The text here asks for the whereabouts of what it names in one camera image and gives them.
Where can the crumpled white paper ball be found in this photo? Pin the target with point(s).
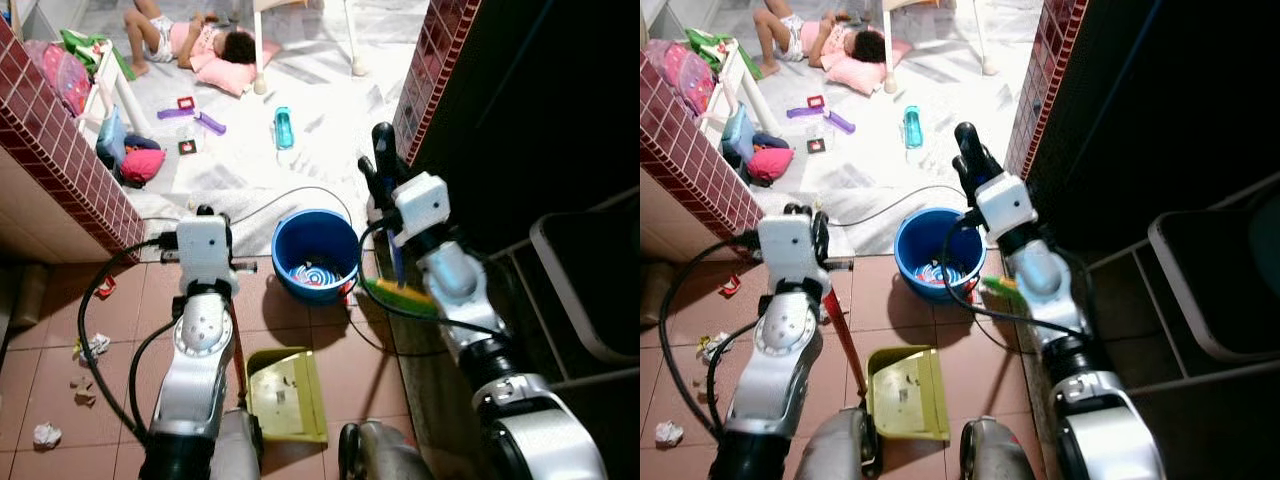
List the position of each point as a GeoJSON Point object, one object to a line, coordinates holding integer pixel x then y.
{"type": "Point", "coordinates": [46, 435]}
{"type": "Point", "coordinates": [669, 433]}

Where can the grey robot leg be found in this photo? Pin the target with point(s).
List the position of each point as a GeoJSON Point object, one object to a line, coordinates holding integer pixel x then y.
{"type": "Point", "coordinates": [1000, 452]}
{"type": "Point", "coordinates": [835, 448]}
{"type": "Point", "coordinates": [238, 450]}
{"type": "Point", "coordinates": [385, 455]}

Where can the red wrapper scrap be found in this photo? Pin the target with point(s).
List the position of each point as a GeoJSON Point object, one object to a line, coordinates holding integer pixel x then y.
{"type": "Point", "coordinates": [105, 287]}
{"type": "Point", "coordinates": [730, 286]}

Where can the pink and navy bag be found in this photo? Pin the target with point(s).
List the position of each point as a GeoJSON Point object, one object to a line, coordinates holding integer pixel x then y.
{"type": "Point", "coordinates": [770, 162]}
{"type": "Point", "coordinates": [142, 165]}

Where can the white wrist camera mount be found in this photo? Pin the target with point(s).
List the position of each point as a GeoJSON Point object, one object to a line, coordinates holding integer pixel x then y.
{"type": "Point", "coordinates": [790, 250]}
{"type": "Point", "coordinates": [1005, 205]}
{"type": "Point", "coordinates": [205, 250]}
{"type": "Point", "coordinates": [422, 205]}

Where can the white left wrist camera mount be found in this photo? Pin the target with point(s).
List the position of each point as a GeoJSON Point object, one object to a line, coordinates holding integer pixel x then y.
{"type": "Point", "coordinates": [205, 250]}
{"type": "Point", "coordinates": [790, 250]}

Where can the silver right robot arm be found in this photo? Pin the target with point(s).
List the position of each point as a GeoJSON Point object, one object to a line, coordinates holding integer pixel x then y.
{"type": "Point", "coordinates": [470, 300]}
{"type": "Point", "coordinates": [1060, 300]}

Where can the small red toy frame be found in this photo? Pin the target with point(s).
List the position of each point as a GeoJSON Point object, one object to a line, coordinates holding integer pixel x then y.
{"type": "Point", "coordinates": [186, 102]}
{"type": "Point", "coordinates": [815, 101]}

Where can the blue plastic bucket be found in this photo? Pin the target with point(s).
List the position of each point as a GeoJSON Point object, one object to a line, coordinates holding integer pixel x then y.
{"type": "Point", "coordinates": [935, 250]}
{"type": "Point", "coordinates": [315, 250]}

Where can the light blue bag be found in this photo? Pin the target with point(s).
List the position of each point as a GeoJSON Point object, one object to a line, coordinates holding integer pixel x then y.
{"type": "Point", "coordinates": [110, 138]}
{"type": "Point", "coordinates": [738, 135]}

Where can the small dark square toy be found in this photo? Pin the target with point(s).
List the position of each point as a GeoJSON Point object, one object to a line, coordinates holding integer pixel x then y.
{"type": "Point", "coordinates": [187, 147]}
{"type": "Point", "coordinates": [817, 145]}

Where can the crumpled brown paper scrap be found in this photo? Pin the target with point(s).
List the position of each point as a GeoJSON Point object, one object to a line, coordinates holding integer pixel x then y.
{"type": "Point", "coordinates": [703, 388]}
{"type": "Point", "coordinates": [83, 390]}

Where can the green cloth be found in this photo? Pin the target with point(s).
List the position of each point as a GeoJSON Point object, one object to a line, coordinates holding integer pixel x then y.
{"type": "Point", "coordinates": [85, 45]}
{"type": "Point", "coordinates": [712, 45]}

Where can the purple toy block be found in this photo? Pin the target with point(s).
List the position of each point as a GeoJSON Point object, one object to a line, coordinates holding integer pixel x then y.
{"type": "Point", "coordinates": [803, 112]}
{"type": "Point", "coordinates": [174, 113]}
{"type": "Point", "coordinates": [212, 123]}
{"type": "Point", "coordinates": [841, 122]}

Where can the crumpled white paper scrap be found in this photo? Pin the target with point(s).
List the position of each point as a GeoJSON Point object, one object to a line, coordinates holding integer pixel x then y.
{"type": "Point", "coordinates": [716, 346]}
{"type": "Point", "coordinates": [95, 346]}

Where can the pink pillow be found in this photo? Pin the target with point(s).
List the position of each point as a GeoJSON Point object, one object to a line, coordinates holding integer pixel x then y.
{"type": "Point", "coordinates": [858, 74]}
{"type": "Point", "coordinates": [232, 75]}

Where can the grey left robot leg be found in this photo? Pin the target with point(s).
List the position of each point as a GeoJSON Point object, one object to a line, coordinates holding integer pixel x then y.
{"type": "Point", "coordinates": [238, 450]}
{"type": "Point", "coordinates": [835, 448]}

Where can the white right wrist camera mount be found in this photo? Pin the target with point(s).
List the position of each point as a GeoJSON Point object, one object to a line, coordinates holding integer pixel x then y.
{"type": "Point", "coordinates": [1005, 205]}
{"type": "Point", "coordinates": [422, 205]}

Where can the small white table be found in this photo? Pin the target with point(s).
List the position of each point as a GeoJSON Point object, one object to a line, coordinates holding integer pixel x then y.
{"type": "Point", "coordinates": [737, 82]}
{"type": "Point", "coordinates": [110, 85]}

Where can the grey right robot leg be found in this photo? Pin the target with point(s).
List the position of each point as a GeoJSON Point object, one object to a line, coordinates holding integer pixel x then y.
{"type": "Point", "coordinates": [1000, 452]}
{"type": "Point", "coordinates": [385, 455]}

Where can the child lying on floor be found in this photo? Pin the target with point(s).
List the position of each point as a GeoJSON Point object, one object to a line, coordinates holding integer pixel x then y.
{"type": "Point", "coordinates": [165, 38]}
{"type": "Point", "coordinates": [795, 38]}

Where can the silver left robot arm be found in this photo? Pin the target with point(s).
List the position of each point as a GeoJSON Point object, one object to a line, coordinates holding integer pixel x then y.
{"type": "Point", "coordinates": [785, 345]}
{"type": "Point", "coordinates": [200, 340]}

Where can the white furniture leg frame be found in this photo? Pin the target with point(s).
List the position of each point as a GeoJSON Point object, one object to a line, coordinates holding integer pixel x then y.
{"type": "Point", "coordinates": [262, 50]}
{"type": "Point", "coordinates": [891, 50]}

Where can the teal water bottle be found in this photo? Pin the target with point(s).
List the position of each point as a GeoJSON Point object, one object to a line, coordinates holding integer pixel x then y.
{"type": "Point", "coordinates": [913, 129]}
{"type": "Point", "coordinates": [284, 130]}

